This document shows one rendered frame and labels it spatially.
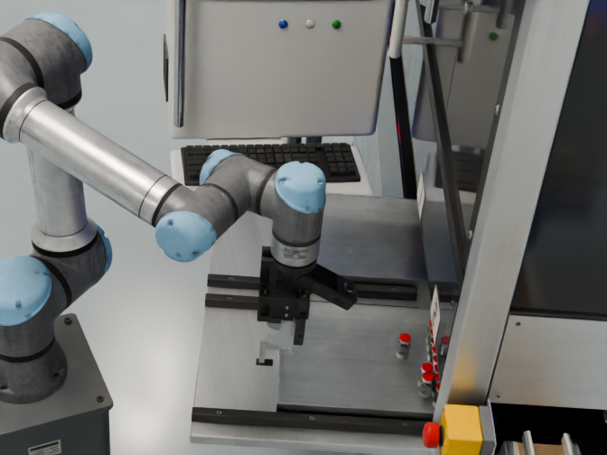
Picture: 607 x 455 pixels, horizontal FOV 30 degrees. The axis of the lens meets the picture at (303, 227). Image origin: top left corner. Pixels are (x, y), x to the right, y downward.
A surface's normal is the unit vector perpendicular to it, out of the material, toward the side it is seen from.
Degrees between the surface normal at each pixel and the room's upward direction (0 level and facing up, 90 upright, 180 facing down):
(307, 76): 90
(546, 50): 90
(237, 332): 0
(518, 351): 90
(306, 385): 0
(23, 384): 73
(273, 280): 90
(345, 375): 0
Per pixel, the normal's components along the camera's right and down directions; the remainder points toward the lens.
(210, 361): 0.08, -0.78
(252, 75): 0.14, 0.62
